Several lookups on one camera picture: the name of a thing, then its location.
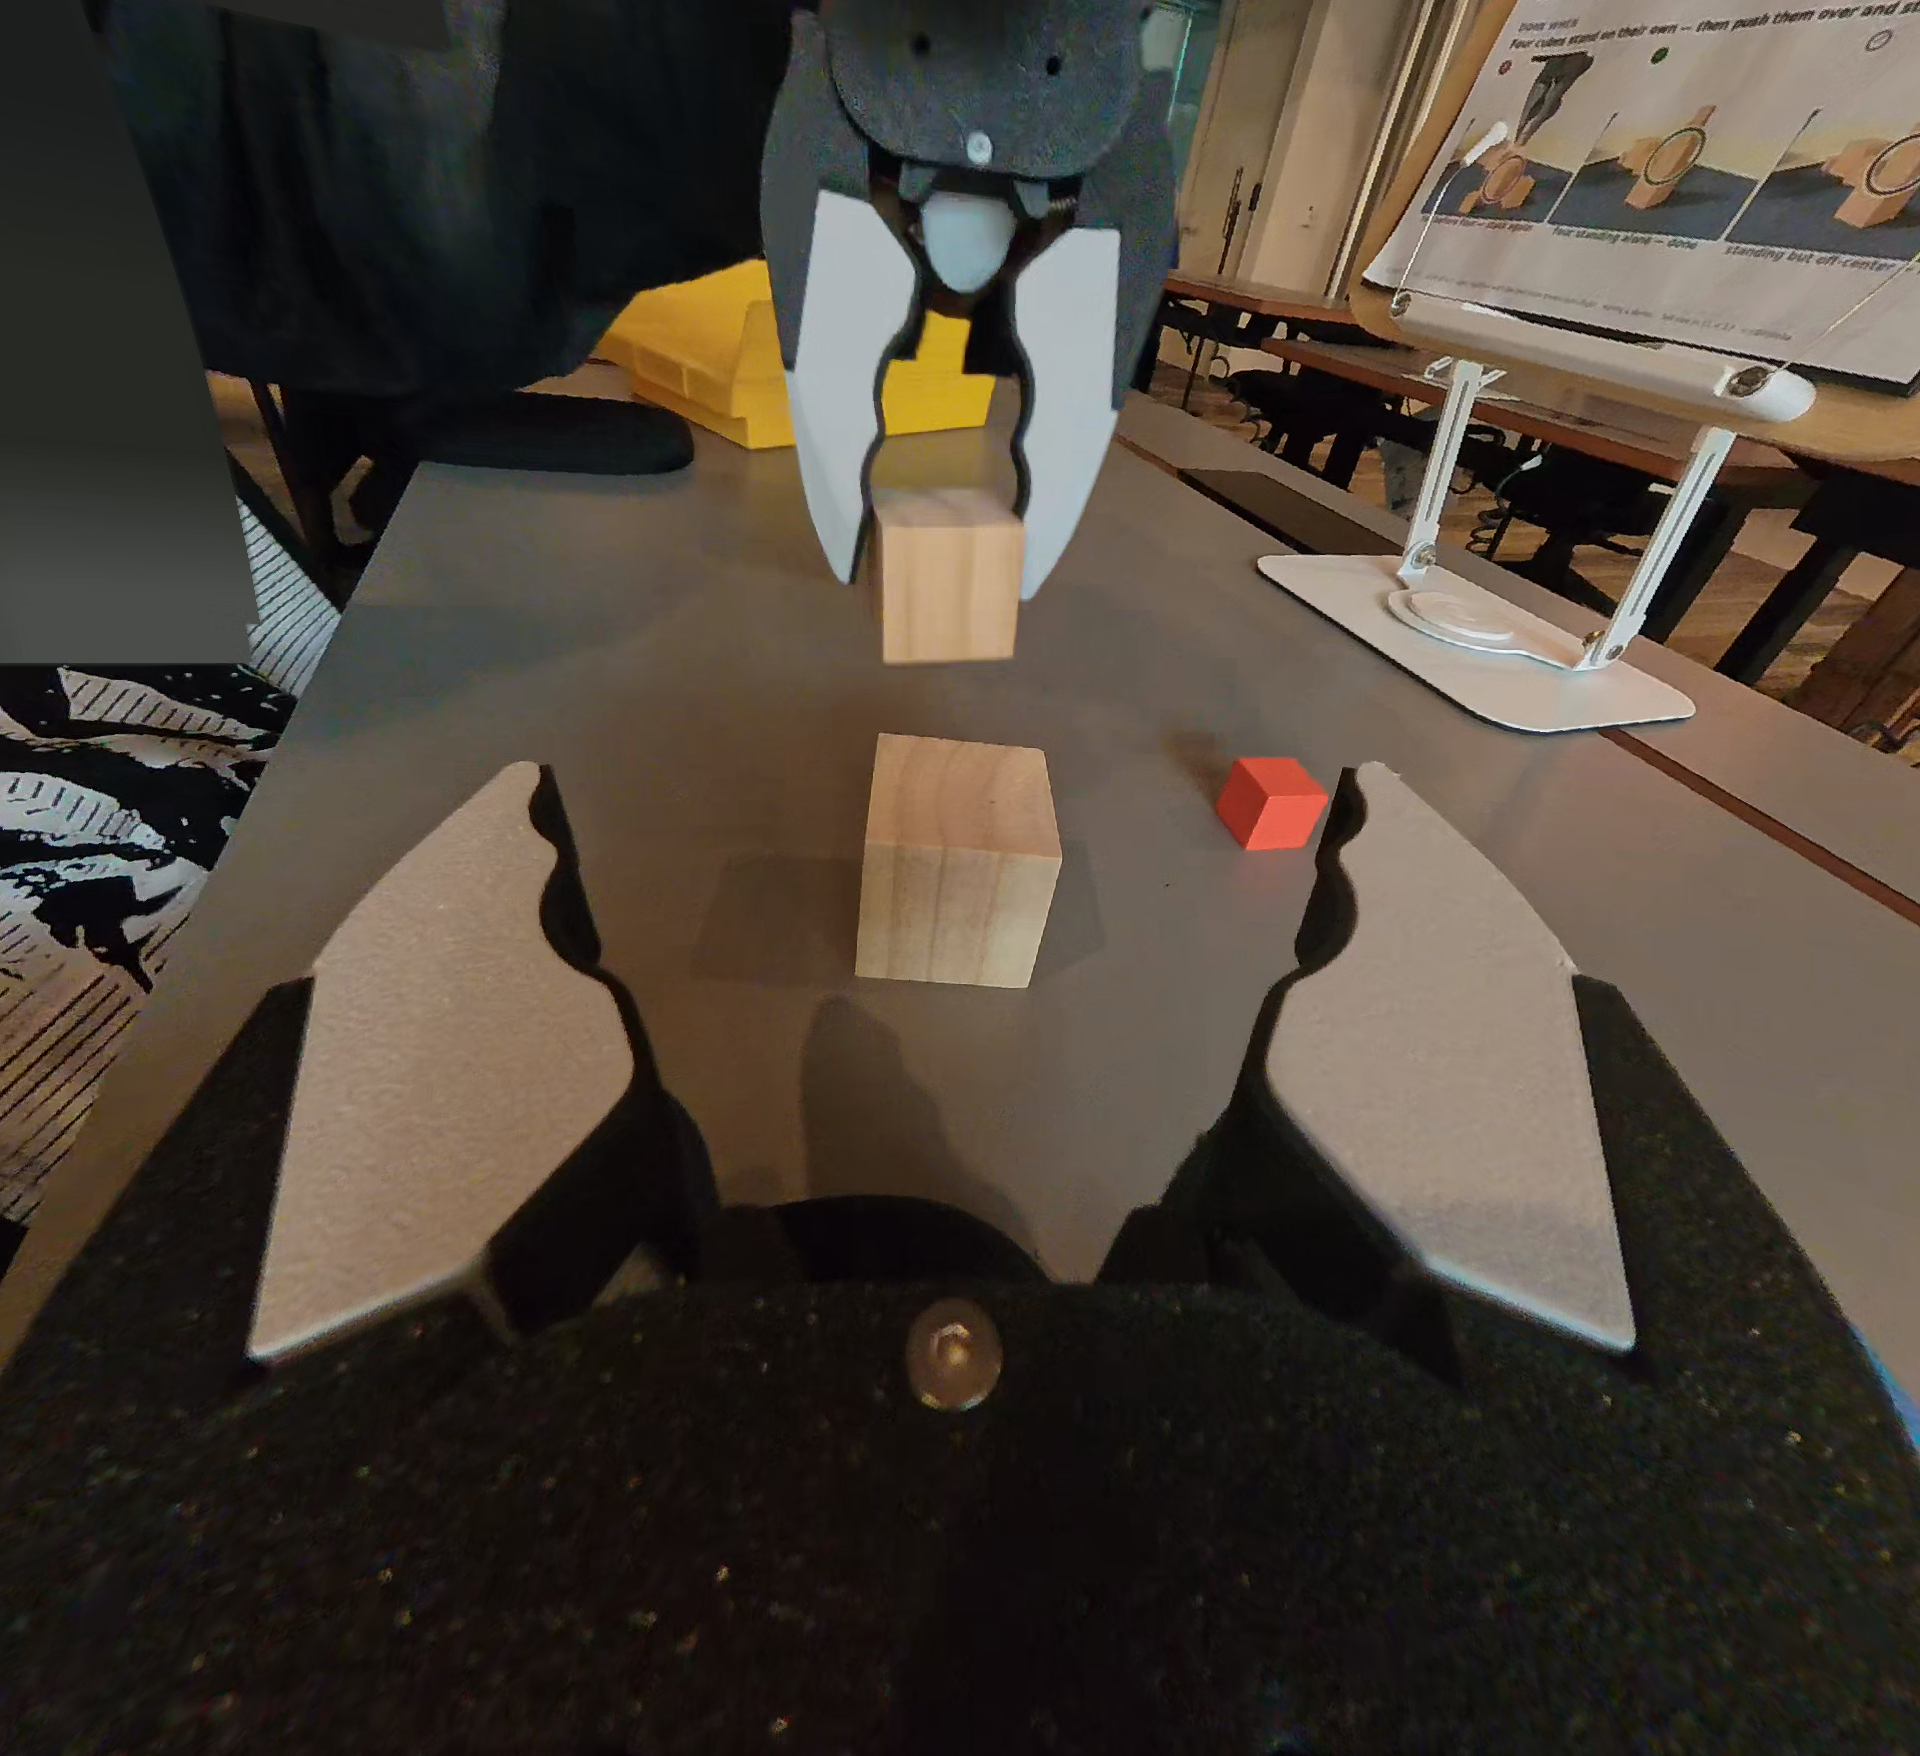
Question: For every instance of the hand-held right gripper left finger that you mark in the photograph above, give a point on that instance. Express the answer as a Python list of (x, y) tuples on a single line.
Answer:
[(436, 1099)]

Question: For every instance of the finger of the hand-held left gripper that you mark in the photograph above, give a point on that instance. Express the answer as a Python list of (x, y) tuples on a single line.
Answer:
[(1064, 409), (846, 393)]

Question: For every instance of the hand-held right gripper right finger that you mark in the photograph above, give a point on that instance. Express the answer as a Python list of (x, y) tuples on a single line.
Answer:
[(1469, 1099)]

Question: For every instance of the medium wooden cube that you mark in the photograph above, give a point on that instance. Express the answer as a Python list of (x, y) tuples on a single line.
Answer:
[(947, 580)]

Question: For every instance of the small red cube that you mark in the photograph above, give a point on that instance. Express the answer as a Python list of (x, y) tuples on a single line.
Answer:
[(1273, 804)]

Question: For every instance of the large wooden cube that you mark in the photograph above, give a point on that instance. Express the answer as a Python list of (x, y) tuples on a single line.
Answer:
[(961, 866)]

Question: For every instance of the person's left forearm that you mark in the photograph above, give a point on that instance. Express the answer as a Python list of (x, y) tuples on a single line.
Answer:
[(482, 166)]

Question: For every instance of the yellow plastic bin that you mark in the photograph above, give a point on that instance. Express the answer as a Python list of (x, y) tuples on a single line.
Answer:
[(751, 362)]

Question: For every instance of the white instruction sheet stand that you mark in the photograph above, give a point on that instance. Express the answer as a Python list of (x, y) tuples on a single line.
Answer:
[(1412, 228)]

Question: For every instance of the long wooden office table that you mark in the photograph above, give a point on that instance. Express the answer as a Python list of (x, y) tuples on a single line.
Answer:
[(1682, 452)]

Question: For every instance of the printed instruction sheet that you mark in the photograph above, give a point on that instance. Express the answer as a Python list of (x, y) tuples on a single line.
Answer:
[(1696, 46)]

